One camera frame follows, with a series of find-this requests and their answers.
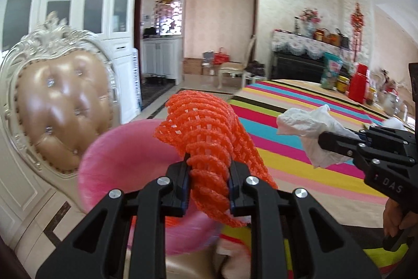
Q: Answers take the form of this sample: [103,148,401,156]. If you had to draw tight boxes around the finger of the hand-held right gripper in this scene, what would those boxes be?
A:
[354,125,416,146]
[318,130,418,169]

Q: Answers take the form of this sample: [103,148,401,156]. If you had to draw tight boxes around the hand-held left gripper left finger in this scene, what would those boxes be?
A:
[35,153,191,279]

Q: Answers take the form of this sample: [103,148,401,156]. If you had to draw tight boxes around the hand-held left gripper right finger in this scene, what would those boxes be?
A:
[229,163,382,279]

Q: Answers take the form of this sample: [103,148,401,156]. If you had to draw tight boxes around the white tissue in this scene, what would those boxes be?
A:
[276,104,355,169]
[382,117,405,131]

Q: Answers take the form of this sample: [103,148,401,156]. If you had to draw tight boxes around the pink plastic bin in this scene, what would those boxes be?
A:
[78,119,223,255]

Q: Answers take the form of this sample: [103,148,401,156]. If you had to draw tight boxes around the orange foam fruit net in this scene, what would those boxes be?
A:
[153,90,278,228]

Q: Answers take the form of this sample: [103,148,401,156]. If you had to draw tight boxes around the person's right hand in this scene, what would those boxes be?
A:
[383,199,407,238]

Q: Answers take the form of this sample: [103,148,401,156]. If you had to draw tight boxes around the colourful striped tablecloth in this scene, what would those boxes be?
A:
[216,79,418,279]

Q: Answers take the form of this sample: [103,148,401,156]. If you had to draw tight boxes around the red thermos flask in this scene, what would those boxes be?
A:
[348,62,370,104]

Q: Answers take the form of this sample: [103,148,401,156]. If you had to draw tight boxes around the yellow-lidded jar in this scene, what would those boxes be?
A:
[336,76,350,94]

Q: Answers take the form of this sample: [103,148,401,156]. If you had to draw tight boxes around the green and pink snack bag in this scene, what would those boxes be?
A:
[320,52,343,90]

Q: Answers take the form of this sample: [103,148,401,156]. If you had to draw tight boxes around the dark floor mat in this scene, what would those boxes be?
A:
[140,83,173,103]

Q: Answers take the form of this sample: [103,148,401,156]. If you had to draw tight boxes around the orange basket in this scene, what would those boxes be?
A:
[325,28,341,45]

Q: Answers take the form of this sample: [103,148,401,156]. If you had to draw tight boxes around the white floral lace cover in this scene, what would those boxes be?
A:
[271,31,355,62]

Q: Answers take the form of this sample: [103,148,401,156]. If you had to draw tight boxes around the dark clothes pile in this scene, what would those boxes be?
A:
[245,61,266,77]

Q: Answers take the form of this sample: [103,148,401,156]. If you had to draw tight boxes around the white tower heater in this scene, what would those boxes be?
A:
[132,48,144,113]

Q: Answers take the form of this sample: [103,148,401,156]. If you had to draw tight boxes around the red hanging ornament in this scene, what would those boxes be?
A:
[350,3,363,52]

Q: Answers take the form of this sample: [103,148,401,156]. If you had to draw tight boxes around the cardboard box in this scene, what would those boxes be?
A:
[183,57,203,75]

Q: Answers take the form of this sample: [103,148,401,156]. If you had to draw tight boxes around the white dining chair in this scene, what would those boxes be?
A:
[217,37,257,90]

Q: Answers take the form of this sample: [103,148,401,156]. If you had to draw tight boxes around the vase of pink flowers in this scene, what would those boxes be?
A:
[300,8,322,36]

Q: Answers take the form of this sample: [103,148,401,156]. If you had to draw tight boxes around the low white cabinet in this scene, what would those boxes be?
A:
[142,37,183,85]

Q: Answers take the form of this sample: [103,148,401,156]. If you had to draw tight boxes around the red gift bag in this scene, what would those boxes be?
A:
[214,48,229,64]

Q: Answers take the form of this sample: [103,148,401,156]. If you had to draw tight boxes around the ornate white leather-backed chair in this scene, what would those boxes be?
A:
[0,12,123,253]

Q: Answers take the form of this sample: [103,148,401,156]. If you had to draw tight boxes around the patterned glass screen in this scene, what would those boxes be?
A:
[153,0,183,38]

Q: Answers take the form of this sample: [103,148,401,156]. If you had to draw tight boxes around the dark wooden door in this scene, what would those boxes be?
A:
[135,0,144,47]

